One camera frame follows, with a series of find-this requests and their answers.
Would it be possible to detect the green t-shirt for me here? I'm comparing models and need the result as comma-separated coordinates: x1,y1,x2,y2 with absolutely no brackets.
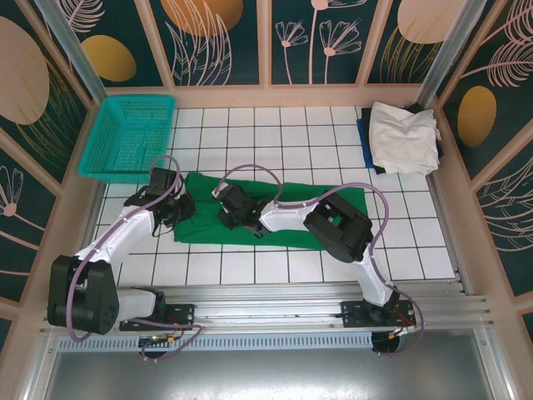
172,171,370,251

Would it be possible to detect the teal plastic basket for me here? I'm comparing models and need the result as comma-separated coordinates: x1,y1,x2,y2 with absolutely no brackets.
77,94,177,186

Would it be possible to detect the stack of folded clothes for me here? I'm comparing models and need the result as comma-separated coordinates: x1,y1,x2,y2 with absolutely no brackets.
361,102,443,176

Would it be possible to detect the blue folded t-shirt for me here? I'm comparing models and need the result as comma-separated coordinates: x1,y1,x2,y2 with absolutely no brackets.
356,118,376,170

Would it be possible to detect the grey metal sheet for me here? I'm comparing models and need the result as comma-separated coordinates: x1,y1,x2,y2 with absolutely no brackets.
41,349,501,400

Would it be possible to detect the white folded t-shirt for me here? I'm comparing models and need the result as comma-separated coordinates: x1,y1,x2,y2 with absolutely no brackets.
369,101,443,176

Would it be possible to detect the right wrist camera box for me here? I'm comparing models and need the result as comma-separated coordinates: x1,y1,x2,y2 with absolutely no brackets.
217,185,251,213

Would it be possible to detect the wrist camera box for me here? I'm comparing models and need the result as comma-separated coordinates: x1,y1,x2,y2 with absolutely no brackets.
147,166,181,196
217,185,251,213

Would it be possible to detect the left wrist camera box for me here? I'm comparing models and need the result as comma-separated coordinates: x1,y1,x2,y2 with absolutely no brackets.
147,166,181,196

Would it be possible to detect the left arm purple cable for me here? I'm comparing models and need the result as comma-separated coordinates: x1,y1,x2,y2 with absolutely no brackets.
66,155,204,363

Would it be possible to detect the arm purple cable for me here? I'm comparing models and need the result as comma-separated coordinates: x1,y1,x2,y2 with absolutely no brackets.
66,155,204,363
212,164,426,360

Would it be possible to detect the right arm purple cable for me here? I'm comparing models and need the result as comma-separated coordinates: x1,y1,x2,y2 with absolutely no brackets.
212,164,426,360

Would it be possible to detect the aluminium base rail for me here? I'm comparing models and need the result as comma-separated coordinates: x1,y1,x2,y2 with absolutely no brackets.
39,282,495,334

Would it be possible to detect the slotted grey cable duct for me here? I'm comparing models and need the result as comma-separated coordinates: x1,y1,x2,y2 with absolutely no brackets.
57,332,374,352

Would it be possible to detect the aluminium frame post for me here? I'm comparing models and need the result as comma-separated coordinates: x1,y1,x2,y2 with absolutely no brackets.
32,0,126,128
416,0,480,109

